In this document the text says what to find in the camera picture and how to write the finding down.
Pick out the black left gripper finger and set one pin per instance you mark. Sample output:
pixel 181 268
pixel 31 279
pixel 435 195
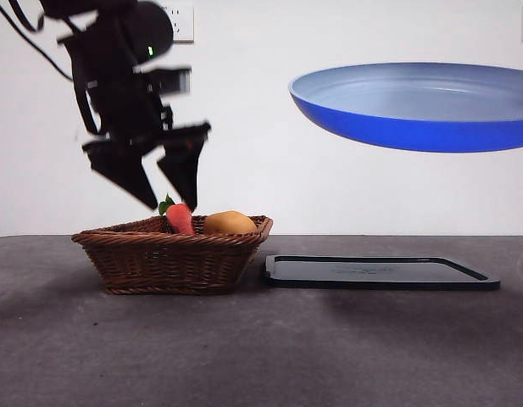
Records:
pixel 125 169
pixel 185 165

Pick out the blue round plate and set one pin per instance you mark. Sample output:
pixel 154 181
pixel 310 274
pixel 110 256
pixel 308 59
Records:
pixel 413 129

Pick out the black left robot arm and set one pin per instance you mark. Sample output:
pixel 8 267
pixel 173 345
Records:
pixel 112 85

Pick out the orange toy carrot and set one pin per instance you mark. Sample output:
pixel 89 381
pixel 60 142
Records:
pixel 180 218

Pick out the yellow-brown potato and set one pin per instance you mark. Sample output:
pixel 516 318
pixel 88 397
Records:
pixel 228 223

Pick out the brown wicker basket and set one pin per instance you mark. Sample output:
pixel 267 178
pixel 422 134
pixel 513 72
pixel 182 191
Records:
pixel 159 263

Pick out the black rectangular tray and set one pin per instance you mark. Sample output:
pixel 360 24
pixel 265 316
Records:
pixel 371 274

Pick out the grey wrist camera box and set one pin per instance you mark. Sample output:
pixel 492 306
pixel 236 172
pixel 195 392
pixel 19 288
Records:
pixel 174 80

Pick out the white wall socket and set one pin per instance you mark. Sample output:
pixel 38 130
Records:
pixel 185 25

